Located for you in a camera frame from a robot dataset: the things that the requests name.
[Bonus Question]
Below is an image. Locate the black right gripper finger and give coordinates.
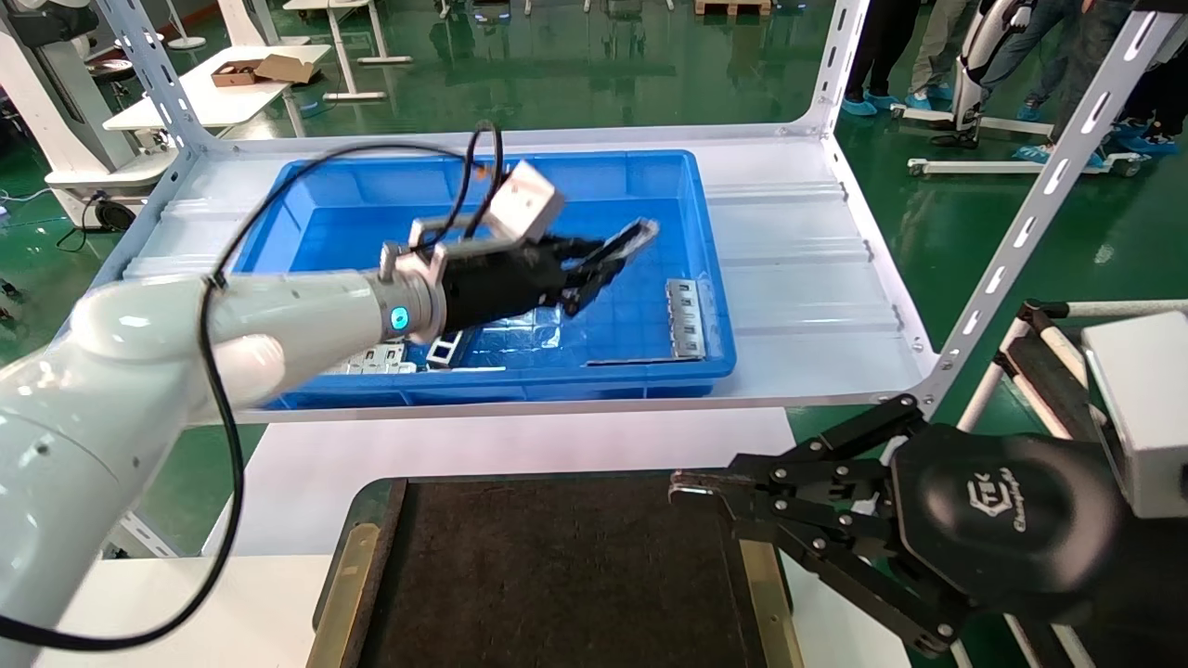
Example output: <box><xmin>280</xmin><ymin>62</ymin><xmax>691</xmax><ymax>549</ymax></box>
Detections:
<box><xmin>668</xmin><ymin>394</ymin><xmax>929</xmax><ymax>507</ymax></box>
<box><xmin>673</xmin><ymin>496</ymin><xmax>971</xmax><ymax>658</ymax></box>

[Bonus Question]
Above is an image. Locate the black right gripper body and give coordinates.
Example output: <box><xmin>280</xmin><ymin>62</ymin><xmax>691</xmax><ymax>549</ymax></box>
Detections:
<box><xmin>891</xmin><ymin>425</ymin><xmax>1129</xmax><ymax>623</ymax></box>

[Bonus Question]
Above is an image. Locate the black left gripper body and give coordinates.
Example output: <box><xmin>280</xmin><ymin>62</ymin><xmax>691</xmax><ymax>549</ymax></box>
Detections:
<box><xmin>436</xmin><ymin>237</ymin><xmax>572</xmax><ymax>335</ymax></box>

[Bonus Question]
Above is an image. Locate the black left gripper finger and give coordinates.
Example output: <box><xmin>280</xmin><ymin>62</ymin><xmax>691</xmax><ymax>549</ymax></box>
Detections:
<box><xmin>560</xmin><ymin>246</ymin><xmax>651</xmax><ymax>318</ymax></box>
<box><xmin>555</xmin><ymin>235</ymin><xmax>609</xmax><ymax>270</ymax></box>

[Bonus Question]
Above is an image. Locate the long metal channel part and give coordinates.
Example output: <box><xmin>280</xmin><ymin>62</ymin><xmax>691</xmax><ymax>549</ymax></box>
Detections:
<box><xmin>594</xmin><ymin>218</ymin><xmax>662</xmax><ymax>276</ymax></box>

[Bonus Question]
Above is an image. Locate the perforated metal plate part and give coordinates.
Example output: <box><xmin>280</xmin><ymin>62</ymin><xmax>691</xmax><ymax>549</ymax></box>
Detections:
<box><xmin>665</xmin><ymin>278</ymin><xmax>709</xmax><ymax>361</ymax></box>

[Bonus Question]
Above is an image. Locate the black tray container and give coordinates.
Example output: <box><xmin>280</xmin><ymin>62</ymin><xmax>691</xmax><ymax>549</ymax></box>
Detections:
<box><xmin>304</xmin><ymin>469</ymin><xmax>807</xmax><ymax>668</ymax></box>

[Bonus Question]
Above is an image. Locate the blue plastic bin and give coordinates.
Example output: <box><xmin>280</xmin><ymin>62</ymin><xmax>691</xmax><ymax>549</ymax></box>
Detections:
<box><xmin>232</xmin><ymin>148</ymin><xmax>739</xmax><ymax>411</ymax></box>

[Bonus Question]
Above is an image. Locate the white tube cart black board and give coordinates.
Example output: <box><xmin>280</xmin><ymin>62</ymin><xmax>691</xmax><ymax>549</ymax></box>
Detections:
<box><xmin>956</xmin><ymin>300</ymin><xmax>1188</xmax><ymax>668</ymax></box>

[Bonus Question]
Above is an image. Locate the white metal shelf deck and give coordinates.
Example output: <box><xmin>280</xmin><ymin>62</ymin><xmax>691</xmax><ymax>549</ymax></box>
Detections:
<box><xmin>121</xmin><ymin>123</ymin><xmax>938</xmax><ymax>426</ymax></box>

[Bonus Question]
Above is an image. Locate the white table with legs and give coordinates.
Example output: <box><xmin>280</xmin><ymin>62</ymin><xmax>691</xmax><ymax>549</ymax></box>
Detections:
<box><xmin>281</xmin><ymin>0</ymin><xmax>415</xmax><ymax>103</ymax></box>

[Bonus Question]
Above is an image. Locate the open cardboard box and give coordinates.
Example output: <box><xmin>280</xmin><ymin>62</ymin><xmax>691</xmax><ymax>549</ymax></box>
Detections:
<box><xmin>211</xmin><ymin>54</ymin><xmax>317</xmax><ymax>89</ymax></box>

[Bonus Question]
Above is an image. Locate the white work table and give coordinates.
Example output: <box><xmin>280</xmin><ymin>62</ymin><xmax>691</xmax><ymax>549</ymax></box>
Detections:
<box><xmin>102</xmin><ymin>44</ymin><xmax>333</xmax><ymax>140</ymax></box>

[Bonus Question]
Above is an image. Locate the person in black trousers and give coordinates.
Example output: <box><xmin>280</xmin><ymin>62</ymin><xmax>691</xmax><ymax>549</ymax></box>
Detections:
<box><xmin>840</xmin><ymin>0</ymin><xmax>924</xmax><ymax>119</ymax></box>

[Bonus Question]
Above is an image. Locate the white floor stand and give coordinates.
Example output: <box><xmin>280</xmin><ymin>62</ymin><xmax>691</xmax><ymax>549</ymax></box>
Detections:
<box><xmin>165</xmin><ymin>0</ymin><xmax>209</xmax><ymax>52</ymax></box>

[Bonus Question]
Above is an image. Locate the person in grey trousers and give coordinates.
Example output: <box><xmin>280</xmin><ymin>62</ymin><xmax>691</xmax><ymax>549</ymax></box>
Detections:
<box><xmin>905</xmin><ymin>0</ymin><xmax>975</xmax><ymax>112</ymax></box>

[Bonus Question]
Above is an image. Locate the person with blue shoe covers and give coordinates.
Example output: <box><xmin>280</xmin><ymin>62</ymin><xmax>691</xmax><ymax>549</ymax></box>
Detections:
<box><xmin>1109</xmin><ymin>56</ymin><xmax>1188</xmax><ymax>157</ymax></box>

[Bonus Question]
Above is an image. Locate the white black humanoid robot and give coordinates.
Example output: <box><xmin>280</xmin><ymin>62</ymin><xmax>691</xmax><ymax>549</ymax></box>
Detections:
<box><xmin>931</xmin><ymin>0</ymin><xmax>1039</xmax><ymax>151</ymax></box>

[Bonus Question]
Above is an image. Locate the person in dark trousers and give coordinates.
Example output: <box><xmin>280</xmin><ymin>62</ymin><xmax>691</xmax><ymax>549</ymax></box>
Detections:
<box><xmin>1012</xmin><ymin>0</ymin><xmax>1138</xmax><ymax>173</ymax></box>

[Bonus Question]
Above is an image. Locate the person in blue jeans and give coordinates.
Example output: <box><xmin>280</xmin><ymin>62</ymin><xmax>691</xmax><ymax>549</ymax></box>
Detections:
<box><xmin>984</xmin><ymin>0</ymin><xmax>1068</xmax><ymax>126</ymax></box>

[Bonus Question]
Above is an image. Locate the white machine stand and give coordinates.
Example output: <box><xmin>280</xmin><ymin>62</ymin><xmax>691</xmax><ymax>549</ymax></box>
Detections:
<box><xmin>0</xmin><ymin>0</ymin><xmax>182</xmax><ymax>233</ymax></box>

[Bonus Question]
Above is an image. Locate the silver camera mount bracket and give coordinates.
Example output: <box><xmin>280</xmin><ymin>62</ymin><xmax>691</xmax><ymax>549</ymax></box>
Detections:
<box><xmin>379</xmin><ymin>216</ymin><xmax>525</xmax><ymax>289</ymax></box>

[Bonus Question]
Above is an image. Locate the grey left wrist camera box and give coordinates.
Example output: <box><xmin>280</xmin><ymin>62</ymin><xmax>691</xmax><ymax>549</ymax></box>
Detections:
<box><xmin>485</xmin><ymin>159</ymin><xmax>567</xmax><ymax>245</ymax></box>

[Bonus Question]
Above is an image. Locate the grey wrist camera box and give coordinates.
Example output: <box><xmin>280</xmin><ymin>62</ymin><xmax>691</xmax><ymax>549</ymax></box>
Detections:
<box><xmin>1080</xmin><ymin>310</ymin><xmax>1188</xmax><ymax>520</ymax></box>
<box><xmin>485</xmin><ymin>159</ymin><xmax>567</xmax><ymax>245</ymax></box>

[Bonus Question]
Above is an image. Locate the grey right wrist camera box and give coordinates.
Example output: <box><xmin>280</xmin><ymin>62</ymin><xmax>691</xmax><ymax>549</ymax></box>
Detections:
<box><xmin>1080</xmin><ymin>310</ymin><xmax>1188</xmax><ymax>520</ymax></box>

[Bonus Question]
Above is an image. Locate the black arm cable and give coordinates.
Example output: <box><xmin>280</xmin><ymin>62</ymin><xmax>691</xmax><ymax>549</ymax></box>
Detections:
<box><xmin>0</xmin><ymin>121</ymin><xmax>507</xmax><ymax>652</ymax></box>

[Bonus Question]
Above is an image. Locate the white perforated rack post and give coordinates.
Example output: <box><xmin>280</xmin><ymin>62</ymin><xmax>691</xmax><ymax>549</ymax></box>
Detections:
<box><xmin>872</xmin><ymin>9</ymin><xmax>1188</xmax><ymax>465</ymax></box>
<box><xmin>804</xmin><ymin>0</ymin><xmax>878</xmax><ymax>140</ymax></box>
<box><xmin>96</xmin><ymin>0</ymin><xmax>214</xmax><ymax>154</ymax></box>

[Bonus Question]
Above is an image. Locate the white wheeled stand frame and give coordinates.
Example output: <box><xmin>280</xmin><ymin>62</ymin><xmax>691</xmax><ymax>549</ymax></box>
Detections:
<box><xmin>889</xmin><ymin>102</ymin><xmax>1144</xmax><ymax>180</ymax></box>

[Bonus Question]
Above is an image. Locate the white pedestal column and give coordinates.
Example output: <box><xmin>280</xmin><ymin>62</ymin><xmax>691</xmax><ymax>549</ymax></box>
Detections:
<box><xmin>216</xmin><ymin>0</ymin><xmax>312</xmax><ymax>49</ymax></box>

